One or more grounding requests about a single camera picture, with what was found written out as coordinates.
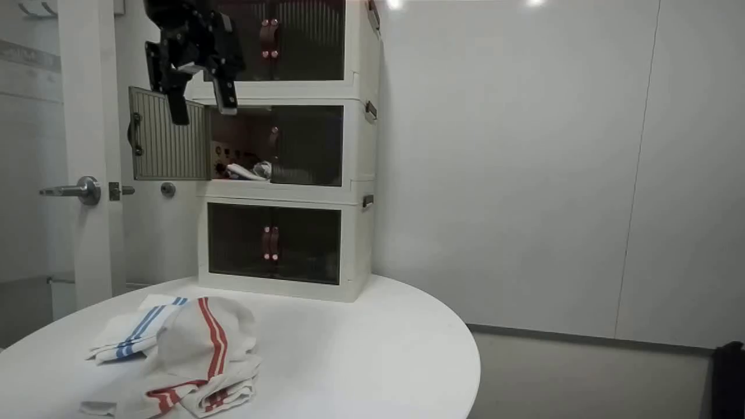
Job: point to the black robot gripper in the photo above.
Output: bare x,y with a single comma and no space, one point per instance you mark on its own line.
194,36

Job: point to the silver round door lock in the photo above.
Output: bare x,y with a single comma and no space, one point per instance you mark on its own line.
168,190

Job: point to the black object at corner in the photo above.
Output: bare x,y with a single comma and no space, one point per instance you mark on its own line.
730,382

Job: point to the blue striped white towel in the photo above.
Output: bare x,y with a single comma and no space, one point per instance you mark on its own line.
134,333

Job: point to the silver door lever handle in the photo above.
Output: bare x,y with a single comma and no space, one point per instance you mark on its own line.
86,190

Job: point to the white stacked storage cabinet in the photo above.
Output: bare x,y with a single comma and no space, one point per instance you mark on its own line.
310,100

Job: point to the red striped white towel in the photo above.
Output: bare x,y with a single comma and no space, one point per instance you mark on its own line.
204,364

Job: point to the white room door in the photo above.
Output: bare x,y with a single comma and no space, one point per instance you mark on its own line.
94,144

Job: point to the items inside middle compartment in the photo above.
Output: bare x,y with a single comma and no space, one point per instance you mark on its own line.
238,162

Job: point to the translucent compartment door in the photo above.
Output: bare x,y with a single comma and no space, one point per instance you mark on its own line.
165,150

